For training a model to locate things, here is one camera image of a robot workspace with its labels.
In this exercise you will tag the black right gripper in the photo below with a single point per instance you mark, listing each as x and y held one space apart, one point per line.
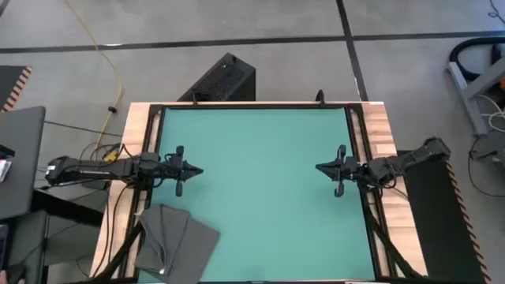
349 170

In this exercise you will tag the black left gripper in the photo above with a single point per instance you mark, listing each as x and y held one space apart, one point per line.
173 169

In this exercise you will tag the grey towel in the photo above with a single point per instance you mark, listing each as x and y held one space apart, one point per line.
177 244

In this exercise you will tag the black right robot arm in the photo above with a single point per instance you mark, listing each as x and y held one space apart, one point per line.
410 159

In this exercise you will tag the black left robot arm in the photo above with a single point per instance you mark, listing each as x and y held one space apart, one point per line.
98 169

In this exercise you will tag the black table clamp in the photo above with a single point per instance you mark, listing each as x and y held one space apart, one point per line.
320 98

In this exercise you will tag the green table mat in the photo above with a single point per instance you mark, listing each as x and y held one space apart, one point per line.
256 217

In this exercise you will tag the yellow power plug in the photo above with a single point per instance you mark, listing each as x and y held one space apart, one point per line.
111 155

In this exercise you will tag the black computer tower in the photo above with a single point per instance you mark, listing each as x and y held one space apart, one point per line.
225 81

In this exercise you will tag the small black floor clip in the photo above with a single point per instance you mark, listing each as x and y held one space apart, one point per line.
112 109

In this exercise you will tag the large black striped-edge floor mat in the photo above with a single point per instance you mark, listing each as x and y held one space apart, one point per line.
438 221

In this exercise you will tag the grey side cart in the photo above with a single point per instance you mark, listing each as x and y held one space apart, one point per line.
67 236

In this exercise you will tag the grey metal stand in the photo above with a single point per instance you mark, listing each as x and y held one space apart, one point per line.
463 88

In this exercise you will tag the grey round stand base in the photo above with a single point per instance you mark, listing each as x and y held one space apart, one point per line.
491 148

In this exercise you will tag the grey desk top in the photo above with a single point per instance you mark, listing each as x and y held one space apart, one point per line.
23 158

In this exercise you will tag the black item on desk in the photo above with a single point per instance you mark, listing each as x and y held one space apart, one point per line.
6 152

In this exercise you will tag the white item on desk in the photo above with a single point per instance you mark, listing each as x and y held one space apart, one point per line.
4 169

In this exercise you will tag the small black striped-edge floor mat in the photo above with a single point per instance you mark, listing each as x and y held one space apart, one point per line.
10 84

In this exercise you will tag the black metal table frame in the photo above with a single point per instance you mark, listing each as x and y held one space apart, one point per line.
154 109

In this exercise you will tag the black diagonal frame strut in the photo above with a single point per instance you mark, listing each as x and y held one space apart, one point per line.
126 246
388 244

